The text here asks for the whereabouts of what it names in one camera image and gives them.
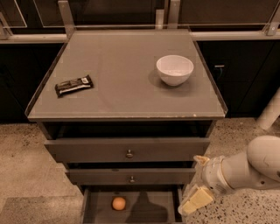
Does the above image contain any grey bottom drawer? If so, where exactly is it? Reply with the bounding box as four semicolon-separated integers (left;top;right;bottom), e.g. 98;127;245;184
80;185;185;224

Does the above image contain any grey drawer cabinet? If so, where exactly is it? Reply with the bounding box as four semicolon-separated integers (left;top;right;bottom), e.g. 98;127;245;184
24;28;228;224

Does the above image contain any grey middle drawer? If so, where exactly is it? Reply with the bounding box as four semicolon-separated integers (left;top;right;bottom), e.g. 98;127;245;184
66;168;195;186

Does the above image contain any black snack bar wrapper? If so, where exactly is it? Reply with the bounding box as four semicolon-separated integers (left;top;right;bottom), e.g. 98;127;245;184
55;75;94;97

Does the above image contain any white ceramic bowl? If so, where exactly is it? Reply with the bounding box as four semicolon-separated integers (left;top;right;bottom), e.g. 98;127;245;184
156;55;194;86

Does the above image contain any orange fruit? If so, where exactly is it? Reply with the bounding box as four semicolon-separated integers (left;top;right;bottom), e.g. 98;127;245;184
112;197;126;211

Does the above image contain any grey top drawer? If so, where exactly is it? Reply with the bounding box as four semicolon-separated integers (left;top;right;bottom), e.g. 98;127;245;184
45;137;210;164

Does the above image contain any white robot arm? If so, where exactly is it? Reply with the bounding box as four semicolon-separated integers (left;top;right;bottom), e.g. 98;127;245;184
178;136;280;216

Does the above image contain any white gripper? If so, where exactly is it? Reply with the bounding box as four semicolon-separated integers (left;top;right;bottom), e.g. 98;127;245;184
178;155;235;216

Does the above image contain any metal railing frame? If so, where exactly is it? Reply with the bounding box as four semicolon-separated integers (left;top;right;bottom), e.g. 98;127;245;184
0;0;280;43

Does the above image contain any grey drawer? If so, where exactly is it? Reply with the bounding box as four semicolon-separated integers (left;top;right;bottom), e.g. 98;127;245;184
45;137;210;164
66;168;195;186
80;185;185;224

